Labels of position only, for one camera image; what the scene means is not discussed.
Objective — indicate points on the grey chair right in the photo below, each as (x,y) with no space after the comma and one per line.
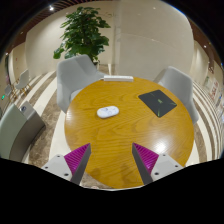
(181,85)

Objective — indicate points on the distant white chair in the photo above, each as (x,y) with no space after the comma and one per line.
(23,82)

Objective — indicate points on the black mouse pad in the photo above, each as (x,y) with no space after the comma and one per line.
(158,102)

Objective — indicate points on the white keyboard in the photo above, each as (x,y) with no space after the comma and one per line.
(118,78)

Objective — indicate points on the grey chair left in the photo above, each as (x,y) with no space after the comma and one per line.
(73,75)

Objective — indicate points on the grey chair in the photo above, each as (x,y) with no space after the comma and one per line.
(181,85)
(73,75)

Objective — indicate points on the green potted plant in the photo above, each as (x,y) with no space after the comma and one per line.
(82,35)

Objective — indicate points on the round wooden table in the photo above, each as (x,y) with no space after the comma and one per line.
(111,161)

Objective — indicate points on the white computer mouse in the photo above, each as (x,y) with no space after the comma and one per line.
(107,112)

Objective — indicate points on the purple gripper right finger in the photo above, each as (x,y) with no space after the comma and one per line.
(153,166)

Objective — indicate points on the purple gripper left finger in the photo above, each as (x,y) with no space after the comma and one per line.
(71,166)

